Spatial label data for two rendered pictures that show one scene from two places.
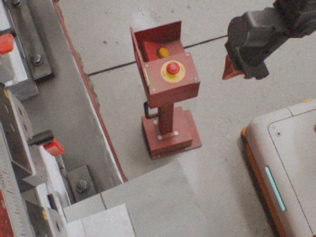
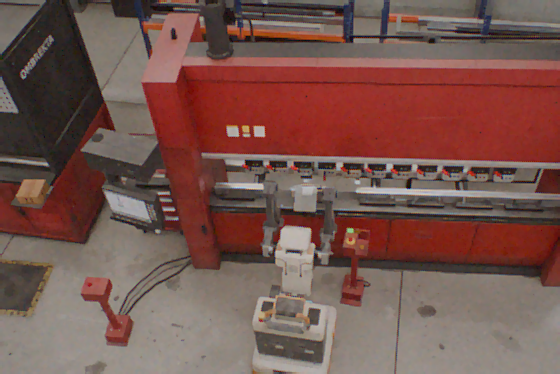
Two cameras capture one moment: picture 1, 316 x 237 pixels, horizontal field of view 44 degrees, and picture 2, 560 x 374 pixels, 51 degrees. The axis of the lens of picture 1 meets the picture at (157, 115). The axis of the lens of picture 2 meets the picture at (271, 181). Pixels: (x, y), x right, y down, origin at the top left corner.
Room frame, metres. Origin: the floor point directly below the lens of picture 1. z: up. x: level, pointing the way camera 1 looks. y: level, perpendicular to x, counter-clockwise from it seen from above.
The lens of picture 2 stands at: (1.42, -2.86, 4.78)
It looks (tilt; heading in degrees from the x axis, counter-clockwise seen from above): 48 degrees down; 120
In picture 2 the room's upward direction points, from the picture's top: 5 degrees counter-clockwise
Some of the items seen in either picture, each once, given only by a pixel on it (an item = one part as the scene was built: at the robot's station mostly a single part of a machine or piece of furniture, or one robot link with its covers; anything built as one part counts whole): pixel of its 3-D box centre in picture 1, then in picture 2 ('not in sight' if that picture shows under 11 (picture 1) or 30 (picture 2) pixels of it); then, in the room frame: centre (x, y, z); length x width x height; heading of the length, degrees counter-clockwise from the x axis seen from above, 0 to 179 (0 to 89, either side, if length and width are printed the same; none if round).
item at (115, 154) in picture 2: not in sight; (133, 185); (-1.00, -0.73, 1.53); 0.51 x 0.25 x 0.85; 5
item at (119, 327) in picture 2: not in sight; (107, 309); (-1.20, -1.28, 0.41); 0.25 x 0.20 x 0.83; 110
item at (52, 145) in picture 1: (47, 145); not in sight; (0.19, 0.18, 1.20); 0.04 x 0.02 x 0.10; 110
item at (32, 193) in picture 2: not in sight; (30, 191); (-2.17, -0.83, 1.04); 0.30 x 0.26 x 0.12; 14
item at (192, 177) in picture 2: not in sight; (196, 155); (-0.96, 0.03, 1.15); 0.85 x 0.25 x 2.30; 110
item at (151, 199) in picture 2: not in sight; (136, 204); (-0.94, -0.81, 1.42); 0.45 x 0.12 x 0.36; 5
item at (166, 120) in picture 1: (165, 106); (354, 267); (0.56, -0.03, 0.39); 0.05 x 0.05 x 0.54; 12
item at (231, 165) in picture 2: not in sight; (353, 167); (0.29, 0.61, 0.93); 2.30 x 0.14 x 0.10; 20
